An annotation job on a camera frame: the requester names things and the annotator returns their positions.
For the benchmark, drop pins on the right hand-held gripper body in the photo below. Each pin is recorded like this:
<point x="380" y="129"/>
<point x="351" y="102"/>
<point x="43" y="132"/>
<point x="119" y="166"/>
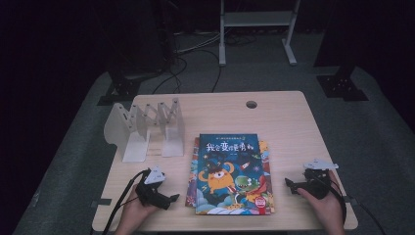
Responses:
<point x="316" y="186"/>

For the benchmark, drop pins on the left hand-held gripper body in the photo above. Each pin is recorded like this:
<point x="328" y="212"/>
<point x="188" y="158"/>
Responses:
<point x="150" y="195"/>

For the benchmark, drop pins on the many-creatures picture book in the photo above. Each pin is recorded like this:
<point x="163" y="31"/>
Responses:
<point x="192" y="169"/>

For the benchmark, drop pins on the blue monster picture book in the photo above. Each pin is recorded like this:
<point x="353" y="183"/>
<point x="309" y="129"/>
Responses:
<point x="228" y="169"/>

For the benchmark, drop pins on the white expandable book rack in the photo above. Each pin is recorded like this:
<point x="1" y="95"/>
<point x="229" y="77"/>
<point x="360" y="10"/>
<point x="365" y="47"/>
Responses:
<point x="137" y="130"/>

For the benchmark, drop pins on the person's left hand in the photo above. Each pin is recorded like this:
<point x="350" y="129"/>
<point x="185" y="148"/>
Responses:
<point x="135" y="212"/>

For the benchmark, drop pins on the person's right hand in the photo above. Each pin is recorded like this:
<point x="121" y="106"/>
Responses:
<point x="331" y="209"/>

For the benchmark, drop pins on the grey tape strip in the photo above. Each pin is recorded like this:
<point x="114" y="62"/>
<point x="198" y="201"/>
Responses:
<point x="101" y="202"/>
<point x="347" y="199"/>

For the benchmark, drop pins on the black stand with base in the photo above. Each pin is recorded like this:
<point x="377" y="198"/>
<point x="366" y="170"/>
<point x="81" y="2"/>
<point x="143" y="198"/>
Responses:
<point x="341" y="86"/>
<point x="125" y="86"/>

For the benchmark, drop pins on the white metal stand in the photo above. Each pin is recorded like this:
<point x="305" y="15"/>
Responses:
<point x="257" y="19"/>

